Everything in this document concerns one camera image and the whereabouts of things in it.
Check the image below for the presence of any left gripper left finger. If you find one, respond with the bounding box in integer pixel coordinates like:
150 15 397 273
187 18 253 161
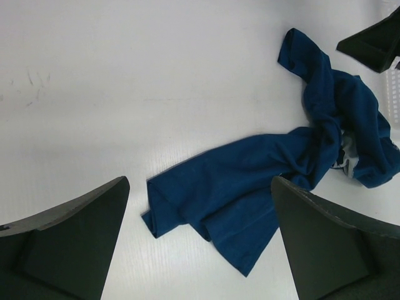
1 176 130 299

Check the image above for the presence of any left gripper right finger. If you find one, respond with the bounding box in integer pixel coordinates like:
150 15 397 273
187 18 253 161
271 176 399 299

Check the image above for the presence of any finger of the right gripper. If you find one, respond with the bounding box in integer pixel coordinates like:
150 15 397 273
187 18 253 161
336 9 399 73

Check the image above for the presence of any blue t-shirt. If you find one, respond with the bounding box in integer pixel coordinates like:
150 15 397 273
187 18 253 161
142 29 399 276

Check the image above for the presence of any white plastic basket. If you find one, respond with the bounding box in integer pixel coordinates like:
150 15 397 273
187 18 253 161
379 57 400 131

